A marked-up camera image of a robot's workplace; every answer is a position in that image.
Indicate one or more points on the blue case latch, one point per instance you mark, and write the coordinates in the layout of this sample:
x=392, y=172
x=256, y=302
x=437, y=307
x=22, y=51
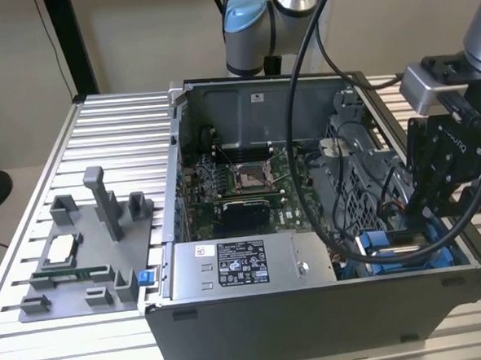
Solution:
x=145, y=277

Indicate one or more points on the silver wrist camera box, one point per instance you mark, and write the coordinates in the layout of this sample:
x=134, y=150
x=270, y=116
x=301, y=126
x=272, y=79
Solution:
x=423, y=89

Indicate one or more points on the CPU socket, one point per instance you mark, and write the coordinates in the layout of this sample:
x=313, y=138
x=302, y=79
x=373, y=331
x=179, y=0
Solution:
x=251, y=175

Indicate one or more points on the green RAM stick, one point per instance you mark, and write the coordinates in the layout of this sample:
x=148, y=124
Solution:
x=79, y=274

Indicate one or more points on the hard disk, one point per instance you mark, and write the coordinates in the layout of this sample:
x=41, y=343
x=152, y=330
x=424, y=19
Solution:
x=375, y=239

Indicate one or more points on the silver CPU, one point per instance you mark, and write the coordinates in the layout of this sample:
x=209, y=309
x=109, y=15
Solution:
x=62, y=249

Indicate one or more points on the black graphics card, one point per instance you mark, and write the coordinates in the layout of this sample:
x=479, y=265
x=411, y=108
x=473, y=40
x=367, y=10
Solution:
x=246, y=218

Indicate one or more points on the grey open PC case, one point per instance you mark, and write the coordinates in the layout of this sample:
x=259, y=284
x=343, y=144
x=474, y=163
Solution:
x=274, y=329

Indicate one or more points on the disk bay with blue rails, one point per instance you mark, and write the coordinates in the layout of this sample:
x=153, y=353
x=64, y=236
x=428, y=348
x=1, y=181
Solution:
x=442, y=237

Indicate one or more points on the green motherboard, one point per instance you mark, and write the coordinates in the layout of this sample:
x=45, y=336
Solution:
x=275, y=210

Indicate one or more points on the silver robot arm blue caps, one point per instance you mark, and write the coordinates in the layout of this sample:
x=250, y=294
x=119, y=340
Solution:
x=248, y=41

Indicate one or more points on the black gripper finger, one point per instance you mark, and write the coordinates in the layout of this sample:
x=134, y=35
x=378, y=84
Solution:
x=456, y=203
x=420, y=165

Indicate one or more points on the grey metal drive cage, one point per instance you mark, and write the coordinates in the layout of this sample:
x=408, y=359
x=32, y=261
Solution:
x=361, y=148

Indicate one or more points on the black plug below arm joint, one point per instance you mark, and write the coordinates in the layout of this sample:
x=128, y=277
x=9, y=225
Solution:
x=272, y=65

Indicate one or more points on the RAM slot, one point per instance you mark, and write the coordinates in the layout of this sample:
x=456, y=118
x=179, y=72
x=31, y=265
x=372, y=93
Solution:
x=249, y=193

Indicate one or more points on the silver power supply unit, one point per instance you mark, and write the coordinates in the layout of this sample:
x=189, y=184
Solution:
x=189, y=269

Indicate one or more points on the black upright post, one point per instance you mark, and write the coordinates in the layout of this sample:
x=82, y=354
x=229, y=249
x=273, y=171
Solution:
x=73, y=43

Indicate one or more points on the grey parts rack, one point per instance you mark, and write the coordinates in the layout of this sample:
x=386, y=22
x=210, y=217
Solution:
x=94, y=254

